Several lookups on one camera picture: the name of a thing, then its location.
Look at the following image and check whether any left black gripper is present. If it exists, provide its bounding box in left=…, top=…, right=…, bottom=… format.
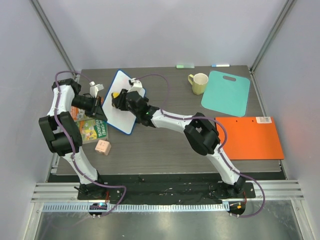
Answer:
left=72, top=95, right=109, bottom=122

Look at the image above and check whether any yellow whiteboard eraser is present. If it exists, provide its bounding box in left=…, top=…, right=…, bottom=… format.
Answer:
left=112, top=92, right=120, bottom=99

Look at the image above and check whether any blue framed whiteboard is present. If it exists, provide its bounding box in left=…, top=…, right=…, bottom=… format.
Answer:
left=102, top=69, right=136, bottom=135

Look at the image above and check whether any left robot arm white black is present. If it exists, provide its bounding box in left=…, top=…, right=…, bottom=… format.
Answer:
left=38, top=78, right=108, bottom=200

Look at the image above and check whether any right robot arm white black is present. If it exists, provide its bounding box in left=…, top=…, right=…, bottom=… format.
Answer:
left=111, top=89, right=246, bottom=198

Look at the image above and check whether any orange treehouse book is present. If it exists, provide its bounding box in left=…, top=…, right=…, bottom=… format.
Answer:
left=70, top=106, right=93, bottom=123

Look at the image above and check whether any green treehouse book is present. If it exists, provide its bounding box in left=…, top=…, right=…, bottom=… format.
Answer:
left=76, top=119, right=109, bottom=144

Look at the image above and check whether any pink cube power adapter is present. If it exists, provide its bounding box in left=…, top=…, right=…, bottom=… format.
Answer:
left=95, top=139, right=111, bottom=156

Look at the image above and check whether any green eraser block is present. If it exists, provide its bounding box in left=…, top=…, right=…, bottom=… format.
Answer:
left=176, top=64, right=195, bottom=69

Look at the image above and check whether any pale yellow mug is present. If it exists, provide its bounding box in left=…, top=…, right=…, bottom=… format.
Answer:
left=187, top=73, right=209, bottom=95

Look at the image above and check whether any blue white marker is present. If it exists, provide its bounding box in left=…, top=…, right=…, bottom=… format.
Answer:
left=211, top=64, right=230, bottom=68

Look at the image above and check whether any teal cutting board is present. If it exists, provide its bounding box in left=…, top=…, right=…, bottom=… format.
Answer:
left=201, top=70, right=251, bottom=117

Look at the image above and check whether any orange clipboard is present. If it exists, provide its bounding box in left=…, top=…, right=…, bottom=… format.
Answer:
left=216, top=116, right=285, bottom=161

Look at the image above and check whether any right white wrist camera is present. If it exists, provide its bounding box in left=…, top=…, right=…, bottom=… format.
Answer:
left=127, top=78, right=143, bottom=93

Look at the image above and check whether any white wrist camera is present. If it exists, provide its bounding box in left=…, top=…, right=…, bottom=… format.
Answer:
left=127, top=78, right=143, bottom=93
left=89, top=81, right=104, bottom=98

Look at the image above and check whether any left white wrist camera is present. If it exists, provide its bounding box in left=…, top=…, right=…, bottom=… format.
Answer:
left=89, top=81, right=104, bottom=98

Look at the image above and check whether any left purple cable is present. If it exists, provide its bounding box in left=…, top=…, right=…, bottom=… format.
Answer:
left=54, top=70, right=127, bottom=218

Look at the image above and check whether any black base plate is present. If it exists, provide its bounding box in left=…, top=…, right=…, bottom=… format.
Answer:
left=76, top=173, right=256, bottom=205

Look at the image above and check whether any white slotted cable duct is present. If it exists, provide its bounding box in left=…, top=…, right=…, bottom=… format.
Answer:
left=42, top=202, right=230, bottom=213

